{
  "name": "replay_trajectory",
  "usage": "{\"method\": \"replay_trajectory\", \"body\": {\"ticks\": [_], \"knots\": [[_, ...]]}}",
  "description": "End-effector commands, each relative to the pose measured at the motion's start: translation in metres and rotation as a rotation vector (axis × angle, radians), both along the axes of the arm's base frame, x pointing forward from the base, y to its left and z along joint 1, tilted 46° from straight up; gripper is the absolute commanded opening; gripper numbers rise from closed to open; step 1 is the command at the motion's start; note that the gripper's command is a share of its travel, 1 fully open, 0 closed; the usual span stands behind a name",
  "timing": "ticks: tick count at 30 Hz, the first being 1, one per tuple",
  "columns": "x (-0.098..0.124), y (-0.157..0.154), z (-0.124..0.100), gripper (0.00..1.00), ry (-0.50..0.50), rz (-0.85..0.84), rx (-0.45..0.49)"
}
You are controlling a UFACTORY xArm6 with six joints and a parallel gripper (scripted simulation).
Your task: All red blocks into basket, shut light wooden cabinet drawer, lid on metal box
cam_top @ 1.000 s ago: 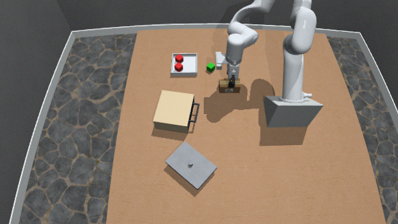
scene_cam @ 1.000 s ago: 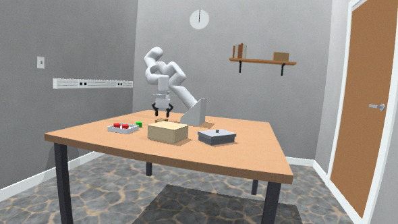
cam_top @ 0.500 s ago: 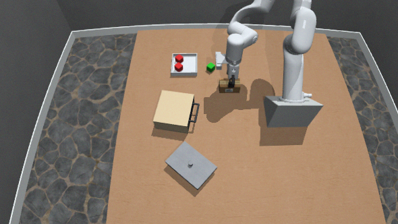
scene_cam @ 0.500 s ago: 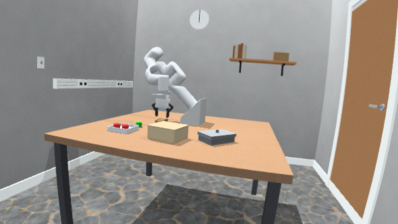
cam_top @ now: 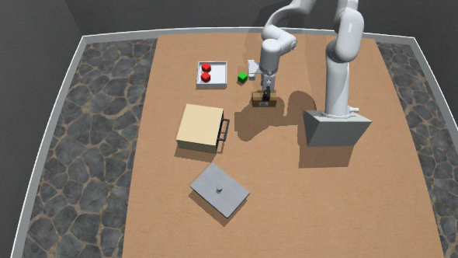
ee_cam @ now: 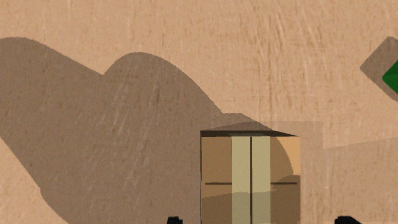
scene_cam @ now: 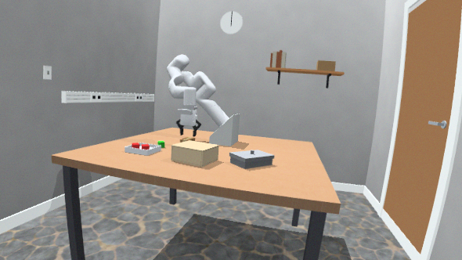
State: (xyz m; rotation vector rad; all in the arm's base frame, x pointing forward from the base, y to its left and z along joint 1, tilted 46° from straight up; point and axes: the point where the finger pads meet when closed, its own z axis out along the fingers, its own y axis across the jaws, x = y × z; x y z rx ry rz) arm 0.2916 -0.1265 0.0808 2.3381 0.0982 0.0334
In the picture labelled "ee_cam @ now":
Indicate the green block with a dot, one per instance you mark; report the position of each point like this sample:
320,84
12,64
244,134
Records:
391,77

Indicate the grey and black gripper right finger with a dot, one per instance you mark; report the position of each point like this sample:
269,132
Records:
346,220

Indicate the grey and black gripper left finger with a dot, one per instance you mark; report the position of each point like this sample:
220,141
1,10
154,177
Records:
174,220

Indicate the brown cardboard box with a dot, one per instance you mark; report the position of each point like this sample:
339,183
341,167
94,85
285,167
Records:
249,177

